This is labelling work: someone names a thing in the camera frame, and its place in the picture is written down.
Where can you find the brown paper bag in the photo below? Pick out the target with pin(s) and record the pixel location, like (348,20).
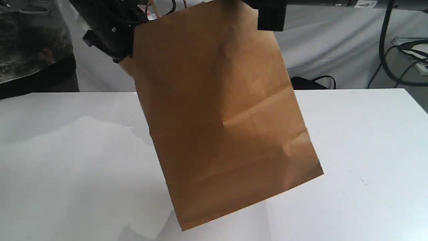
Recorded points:
(221,110)

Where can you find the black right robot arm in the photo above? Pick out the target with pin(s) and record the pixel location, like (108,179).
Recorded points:
(362,4)

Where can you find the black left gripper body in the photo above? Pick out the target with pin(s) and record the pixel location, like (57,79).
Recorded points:
(112,25)

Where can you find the person's torso in dark clothing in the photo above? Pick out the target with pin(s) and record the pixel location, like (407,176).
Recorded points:
(36,50)

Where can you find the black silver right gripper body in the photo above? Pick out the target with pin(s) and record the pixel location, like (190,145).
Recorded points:
(271,14)

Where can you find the grey equipment at right edge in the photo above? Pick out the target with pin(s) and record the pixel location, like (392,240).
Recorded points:
(415,48)

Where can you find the black bag behind table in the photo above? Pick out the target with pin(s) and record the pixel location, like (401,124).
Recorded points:
(300,83)

